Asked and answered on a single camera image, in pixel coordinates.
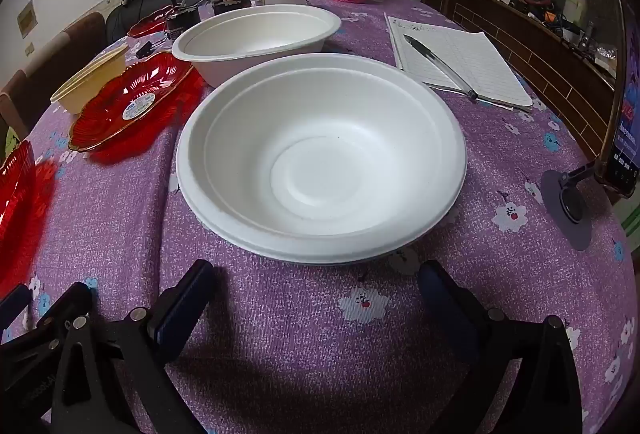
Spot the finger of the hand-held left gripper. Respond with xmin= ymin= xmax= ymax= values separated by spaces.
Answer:
xmin=0 ymin=284 xmax=34 ymax=332
xmin=30 ymin=283 xmax=94 ymax=351

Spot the grey phone stand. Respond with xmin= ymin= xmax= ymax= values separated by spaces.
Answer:
xmin=541 ymin=159 xmax=608 ymax=252

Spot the white lined notebook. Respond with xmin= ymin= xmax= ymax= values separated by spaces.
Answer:
xmin=384 ymin=13 xmax=534 ymax=111

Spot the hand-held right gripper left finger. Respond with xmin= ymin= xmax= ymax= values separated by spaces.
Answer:
xmin=50 ymin=259 xmax=216 ymax=434

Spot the dark wooden cabinet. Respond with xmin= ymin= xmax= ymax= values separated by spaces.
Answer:
xmin=422 ymin=0 xmax=640 ymax=165

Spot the clear ballpoint pen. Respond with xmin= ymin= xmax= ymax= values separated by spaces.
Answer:
xmin=403 ymin=34 xmax=478 ymax=101

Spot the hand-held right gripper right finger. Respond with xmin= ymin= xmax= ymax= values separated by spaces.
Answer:
xmin=417 ymin=259 xmax=584 ymax=434

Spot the beige plastic bowl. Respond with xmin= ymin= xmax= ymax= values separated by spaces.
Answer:
xmin=50 ymin=45 xmax=130 ymax=116

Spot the purple floral tablecloth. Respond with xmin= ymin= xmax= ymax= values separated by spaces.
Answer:
xmin=0 ymin=0 xmax=640 ymax=434

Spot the white paper bowl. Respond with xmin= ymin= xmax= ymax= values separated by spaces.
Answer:
xmin=175 ymin=53 xmax=468 ymax=266
xmin=171 ymin=4 xmax=342 ymax=88

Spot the red glass plate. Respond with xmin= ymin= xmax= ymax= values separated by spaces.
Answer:
xmin=0 ymin=139 xmax=38 ymax=257
xmin=126 ymin=6 xmax=173 ymax=38
xmin=68 ymin=52 xmax=197 ymax=154

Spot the brown armchair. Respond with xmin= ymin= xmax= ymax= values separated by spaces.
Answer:
xmin=0 ymin=12 xmax=107 ymax=140

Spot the yellow wall plaque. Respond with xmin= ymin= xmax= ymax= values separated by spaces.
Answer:
xmin=16 ymin=3 xmax=40 ymax=36

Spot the smartphone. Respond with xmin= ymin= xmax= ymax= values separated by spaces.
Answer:
xmin=600 ymin=0 xmax=640 ymax=200

